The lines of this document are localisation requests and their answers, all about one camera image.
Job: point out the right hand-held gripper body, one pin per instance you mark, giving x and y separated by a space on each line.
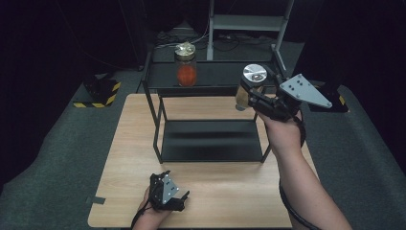
303 91

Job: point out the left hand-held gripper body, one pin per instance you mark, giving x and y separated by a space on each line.
169 190

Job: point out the glass jar with silver lid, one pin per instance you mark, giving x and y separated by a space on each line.
253 74

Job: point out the black two-tier metal shelf rack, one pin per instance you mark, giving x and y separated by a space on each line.
210 140

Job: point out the glass jar with gold lid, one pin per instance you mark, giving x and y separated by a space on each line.
186 72

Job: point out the person's left hand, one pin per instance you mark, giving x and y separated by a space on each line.
150 214

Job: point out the person's right hand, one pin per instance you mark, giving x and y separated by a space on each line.
284 135

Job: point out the black yellow-striped floor base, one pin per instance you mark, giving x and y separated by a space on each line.
335 97
100 92

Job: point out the grey metal stand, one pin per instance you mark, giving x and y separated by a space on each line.
247 23

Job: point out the grey tape strip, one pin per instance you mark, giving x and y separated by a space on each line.
95 200

